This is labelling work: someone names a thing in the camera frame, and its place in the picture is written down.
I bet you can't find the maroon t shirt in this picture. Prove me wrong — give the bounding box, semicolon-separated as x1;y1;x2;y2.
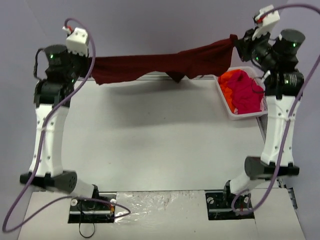
91;34;238;85

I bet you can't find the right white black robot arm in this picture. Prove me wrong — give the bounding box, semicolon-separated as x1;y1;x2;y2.
221;29;305;207

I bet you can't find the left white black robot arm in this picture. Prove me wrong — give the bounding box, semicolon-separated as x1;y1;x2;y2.
19;44;101;209

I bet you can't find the pink t shirt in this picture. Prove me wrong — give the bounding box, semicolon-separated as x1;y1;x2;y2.
227;70;264;115

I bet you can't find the orange t shirt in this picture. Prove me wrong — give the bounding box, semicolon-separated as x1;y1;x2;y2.
218;69;241;114

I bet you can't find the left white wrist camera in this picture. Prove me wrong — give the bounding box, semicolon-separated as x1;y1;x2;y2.
65;27;89;57

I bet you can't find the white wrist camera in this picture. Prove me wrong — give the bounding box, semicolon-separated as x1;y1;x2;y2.
251;4;280;41
65;27;89;57

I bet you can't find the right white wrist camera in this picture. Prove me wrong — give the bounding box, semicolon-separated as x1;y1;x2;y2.
251;4;280;41

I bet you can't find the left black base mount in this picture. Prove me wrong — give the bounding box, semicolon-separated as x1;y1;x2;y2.
68;199;115;224

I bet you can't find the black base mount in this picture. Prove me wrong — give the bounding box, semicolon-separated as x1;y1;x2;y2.
68;199;115;224
205;190;255;221

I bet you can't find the thin black cable loop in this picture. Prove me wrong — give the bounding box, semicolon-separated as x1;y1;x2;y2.
78;221;96;238

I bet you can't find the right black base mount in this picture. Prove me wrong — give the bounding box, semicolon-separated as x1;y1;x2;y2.
205;190;255;221

